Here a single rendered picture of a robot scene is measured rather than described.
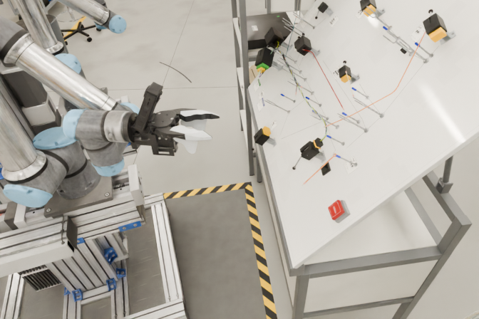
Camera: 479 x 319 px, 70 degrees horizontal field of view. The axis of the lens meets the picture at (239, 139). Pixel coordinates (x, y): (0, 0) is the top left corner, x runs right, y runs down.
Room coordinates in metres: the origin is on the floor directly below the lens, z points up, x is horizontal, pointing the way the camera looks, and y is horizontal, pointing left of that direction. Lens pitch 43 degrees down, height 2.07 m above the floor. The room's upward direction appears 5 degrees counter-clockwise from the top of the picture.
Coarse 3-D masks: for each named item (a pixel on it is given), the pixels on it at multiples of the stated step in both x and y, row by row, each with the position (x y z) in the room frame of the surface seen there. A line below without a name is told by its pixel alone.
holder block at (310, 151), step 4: (308, 144) 0.92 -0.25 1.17; (300, 148) 0.94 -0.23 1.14; (304, 148) 0.92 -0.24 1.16; (308, 148) 0.91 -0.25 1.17; (312, 148) 0.90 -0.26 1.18; (304, 152) 0.90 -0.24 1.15; (308, 152) 0.89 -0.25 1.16; (312, 152) 0.89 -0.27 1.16; (316, 152) 0.89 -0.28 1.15; (304, 156) 0.90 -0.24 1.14; (308, 156) 0.90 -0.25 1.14; (312, 156) 0.90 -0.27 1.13
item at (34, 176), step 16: (0, 112) 0.69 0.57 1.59; (0, 128) 0.67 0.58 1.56; (16, 128) 0.71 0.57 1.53; (0, 144) 0.66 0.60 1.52; (16, 144) 0.68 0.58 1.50; (0, 160) 0.67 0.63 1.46; (16, 160) 0.67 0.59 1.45; (32, 160) 0.69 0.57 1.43; (48, 160) 0.74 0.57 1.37; (16, 176) 0.65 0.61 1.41; (32, 176) 0.66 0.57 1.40; (48, 176) 0.69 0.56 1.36; (64, 176) 0.74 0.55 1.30; (16, 192) 0.63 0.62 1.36; (32, 192) 0.63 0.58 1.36; (48, 192) 0.66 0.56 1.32
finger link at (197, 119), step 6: (180, 114) 0.64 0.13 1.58; (186, 114) 0.64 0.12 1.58; (192, 114) 0.64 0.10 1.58; (198, 114) 0.64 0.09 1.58; (204, 114) 0.64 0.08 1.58; (210, 114) 0.63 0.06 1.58; (216, 114) 0.64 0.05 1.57; (186, 120) 0.63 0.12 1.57; (192, 120) 0.64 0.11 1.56; (198, 120) 0.64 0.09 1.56; (204, 120) 0.64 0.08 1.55; (186, 126) 0.64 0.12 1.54; (192, 126) 0.64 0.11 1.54; (198, 126) 0.64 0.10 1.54; (204, 126) 0.64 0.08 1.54
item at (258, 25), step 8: (248, 16) 2.22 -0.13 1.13; (256, 16) 2.21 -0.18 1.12; (264, 16) 2.20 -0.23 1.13; (272, 16) 2.19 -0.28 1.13; (280, 16) 2.18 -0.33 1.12; (288, 16) 2.17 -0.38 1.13; (248, 24) 2.10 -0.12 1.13; (256, 24) 2.09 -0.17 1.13; (264, 24) 2.08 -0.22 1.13; (272, 24) 2.07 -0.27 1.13; (280, 24) 2.06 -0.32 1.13; (248, 32) 1.99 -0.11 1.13; (256, 32) 1.98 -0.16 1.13; (264, 32) 1.97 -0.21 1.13; (288, 32) 1.95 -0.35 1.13; (248, 40) 1.89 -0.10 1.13; (256, 40) 1.88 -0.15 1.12; (264, 40) 1.89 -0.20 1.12; (248, 48) 1.88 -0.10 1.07; (256, 48) 1.88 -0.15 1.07
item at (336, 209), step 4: (336, 200) 0.69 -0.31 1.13; (332, 204) 0.69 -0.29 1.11; (336, 204) 0.68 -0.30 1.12; (340, 204) 0.67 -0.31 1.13; (328, 208) 0.69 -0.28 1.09; (332, 208) 0.68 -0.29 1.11; (336, 208) 0.67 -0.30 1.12; (340, 208) 0.66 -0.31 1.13; (332, 212) 0.66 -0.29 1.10; (336, 212) 0.65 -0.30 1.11; (340, 212) 0.64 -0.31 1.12; (344, 212) 0.64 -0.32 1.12; (332, 216) 0.65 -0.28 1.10; (336, 216) 0.64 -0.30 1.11
